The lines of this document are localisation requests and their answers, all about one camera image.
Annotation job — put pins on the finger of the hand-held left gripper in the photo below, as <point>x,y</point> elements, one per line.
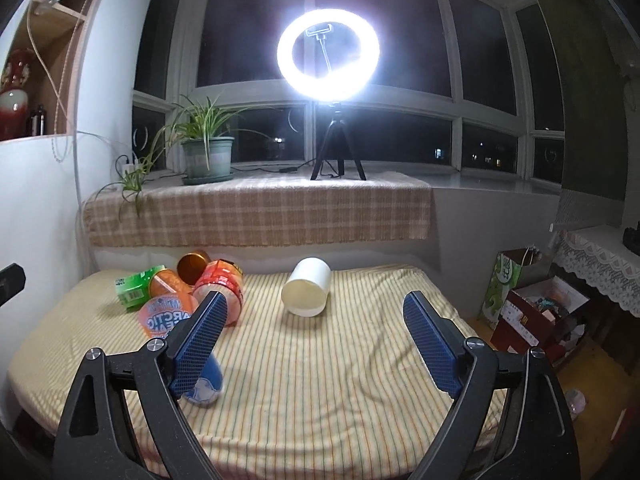
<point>11,284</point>

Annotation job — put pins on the green printed cup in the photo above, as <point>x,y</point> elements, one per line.
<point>131,287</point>

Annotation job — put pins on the orange Arctic label bottle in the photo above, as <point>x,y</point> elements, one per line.
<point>162,320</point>

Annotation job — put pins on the brown metallic cup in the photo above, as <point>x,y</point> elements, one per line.
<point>192,267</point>

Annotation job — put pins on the red cardboard box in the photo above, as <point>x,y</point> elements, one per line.
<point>520,325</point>

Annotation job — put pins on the red ceramic vase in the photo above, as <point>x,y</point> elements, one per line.
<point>12,105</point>

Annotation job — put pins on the dark bottle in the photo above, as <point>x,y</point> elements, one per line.
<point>38,122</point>

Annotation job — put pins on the black tripod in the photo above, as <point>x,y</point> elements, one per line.
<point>336,132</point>

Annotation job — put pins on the striped bed sheet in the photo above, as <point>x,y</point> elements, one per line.
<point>310,385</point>

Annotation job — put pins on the wooden shelf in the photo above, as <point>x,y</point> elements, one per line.
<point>70,35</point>

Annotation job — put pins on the green pot saucer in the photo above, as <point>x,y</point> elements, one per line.
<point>190,180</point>

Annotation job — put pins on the white lace tablecloth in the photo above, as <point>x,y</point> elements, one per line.
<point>600,270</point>

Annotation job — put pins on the red printed cup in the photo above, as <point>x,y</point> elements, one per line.
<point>220,282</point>

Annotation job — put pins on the orange printed cup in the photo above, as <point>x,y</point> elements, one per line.
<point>167,285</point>

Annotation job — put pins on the white plug adapter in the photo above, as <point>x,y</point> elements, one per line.
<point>131,165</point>

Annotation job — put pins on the checkered cloth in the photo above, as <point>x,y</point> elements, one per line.
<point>280,210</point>

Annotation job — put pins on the potted spider plant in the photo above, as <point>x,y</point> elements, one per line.
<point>207,155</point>

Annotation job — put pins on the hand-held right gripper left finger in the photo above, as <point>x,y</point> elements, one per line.
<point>197,345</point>

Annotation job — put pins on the green paper bag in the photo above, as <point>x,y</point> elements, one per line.
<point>500,290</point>

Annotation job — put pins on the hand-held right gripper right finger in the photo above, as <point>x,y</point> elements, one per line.
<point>430,345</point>

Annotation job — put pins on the white cup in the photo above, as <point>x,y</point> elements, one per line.
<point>306,294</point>

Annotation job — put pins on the dark curtain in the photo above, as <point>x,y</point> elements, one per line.
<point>590,110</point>

